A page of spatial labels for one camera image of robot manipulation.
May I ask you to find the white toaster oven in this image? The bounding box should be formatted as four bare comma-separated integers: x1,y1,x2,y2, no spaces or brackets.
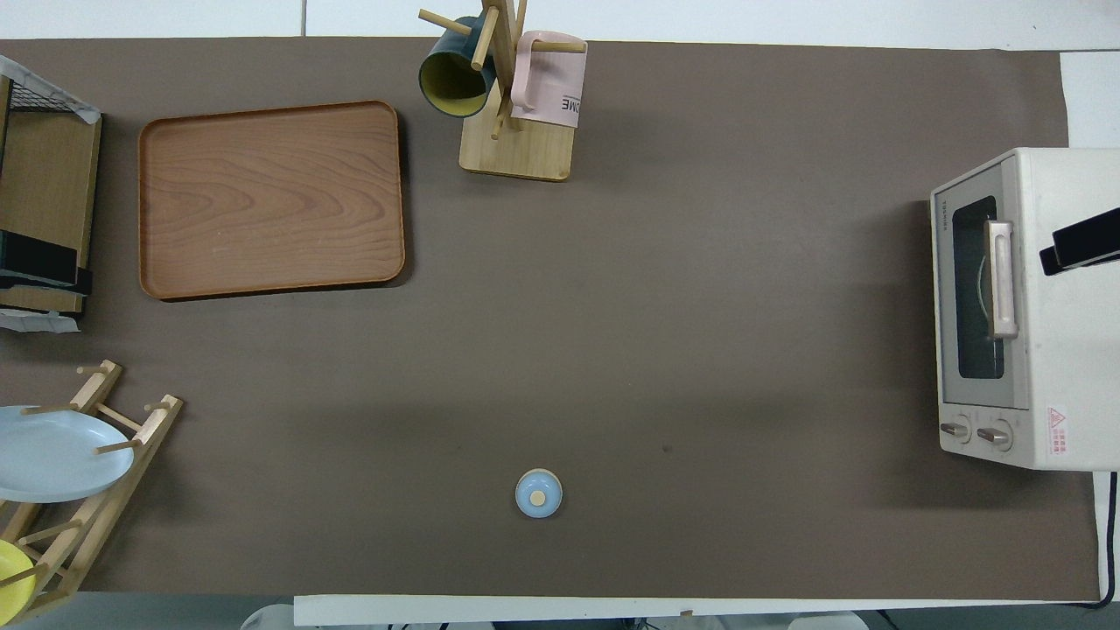
929,146,1120,473

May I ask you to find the black oven power cable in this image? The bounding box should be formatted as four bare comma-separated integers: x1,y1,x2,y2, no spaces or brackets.
1081,471,1120,610

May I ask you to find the brown table mat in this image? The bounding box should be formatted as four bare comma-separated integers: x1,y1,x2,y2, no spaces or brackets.
0,37,1102,605

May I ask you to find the brown wooden tray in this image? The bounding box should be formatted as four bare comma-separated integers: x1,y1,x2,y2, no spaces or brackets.
138,100,407,301

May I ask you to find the white checked cloth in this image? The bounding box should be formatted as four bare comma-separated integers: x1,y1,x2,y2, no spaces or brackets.
0,308,81,334

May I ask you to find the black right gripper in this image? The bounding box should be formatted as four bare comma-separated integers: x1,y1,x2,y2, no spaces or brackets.
1039,207,1120,274

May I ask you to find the wooden mug tree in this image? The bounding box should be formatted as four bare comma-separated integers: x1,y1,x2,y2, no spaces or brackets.
418,0,587,183

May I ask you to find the yellow plate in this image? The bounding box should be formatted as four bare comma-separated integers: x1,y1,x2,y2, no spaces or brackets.
0,539,38,618

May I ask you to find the wooden plate rack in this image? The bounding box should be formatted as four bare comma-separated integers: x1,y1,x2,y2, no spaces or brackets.
0,359,185,624

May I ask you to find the dark teal mug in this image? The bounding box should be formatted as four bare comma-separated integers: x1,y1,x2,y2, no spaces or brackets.
418,16,500,119

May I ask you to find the oven door with handle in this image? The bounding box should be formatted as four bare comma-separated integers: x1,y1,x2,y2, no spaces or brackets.
933,166,1032,410

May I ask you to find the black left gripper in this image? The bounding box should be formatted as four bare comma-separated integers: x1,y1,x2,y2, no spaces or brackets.
0,229,93,294

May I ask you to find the light blue plate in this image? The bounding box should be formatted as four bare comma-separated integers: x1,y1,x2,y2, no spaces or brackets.
0,405,136,504

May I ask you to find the pink mug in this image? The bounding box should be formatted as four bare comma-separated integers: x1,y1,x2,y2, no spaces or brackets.
509,31,589,130

